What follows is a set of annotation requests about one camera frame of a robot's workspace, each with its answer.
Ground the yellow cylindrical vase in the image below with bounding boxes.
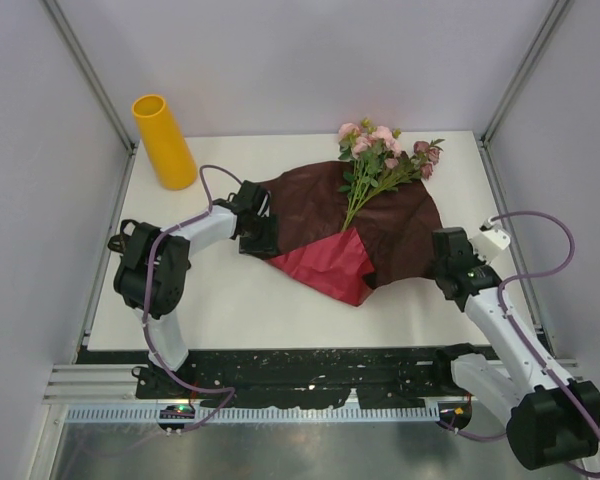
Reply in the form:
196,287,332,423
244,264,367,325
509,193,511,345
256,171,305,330
132,94,197,191

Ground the left aluminium frame post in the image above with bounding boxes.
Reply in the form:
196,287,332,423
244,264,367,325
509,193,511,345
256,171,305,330
39,0,136,155

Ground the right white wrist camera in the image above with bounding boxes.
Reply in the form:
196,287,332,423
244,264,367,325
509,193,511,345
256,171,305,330
470,222,511,264

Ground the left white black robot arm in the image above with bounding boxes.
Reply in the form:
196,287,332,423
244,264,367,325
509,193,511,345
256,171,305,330
107,181,279,398

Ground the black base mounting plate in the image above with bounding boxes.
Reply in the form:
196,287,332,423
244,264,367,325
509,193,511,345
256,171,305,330
135,344,493,409

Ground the white slotted cable duct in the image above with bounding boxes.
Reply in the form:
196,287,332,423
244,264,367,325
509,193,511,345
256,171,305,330
65,402,440,424

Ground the right aluminium frame post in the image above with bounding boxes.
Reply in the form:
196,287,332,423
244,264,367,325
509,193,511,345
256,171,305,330
479,0,574,149

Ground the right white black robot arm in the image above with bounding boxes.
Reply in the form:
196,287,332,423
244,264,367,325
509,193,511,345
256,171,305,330
432,226,600,470

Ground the red wrapping paper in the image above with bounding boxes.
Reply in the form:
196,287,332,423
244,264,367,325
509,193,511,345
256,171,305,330
262,161,442,306

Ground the aluminium frame post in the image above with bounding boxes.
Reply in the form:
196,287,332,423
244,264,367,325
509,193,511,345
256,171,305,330
39,0,136,155
479,0,574,149

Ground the black gold-lettered ribbon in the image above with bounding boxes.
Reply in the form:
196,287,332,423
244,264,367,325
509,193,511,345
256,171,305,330
107,219,139,255

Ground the pink artificial flower bunch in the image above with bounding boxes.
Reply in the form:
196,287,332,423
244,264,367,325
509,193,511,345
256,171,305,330
338,118,444,231

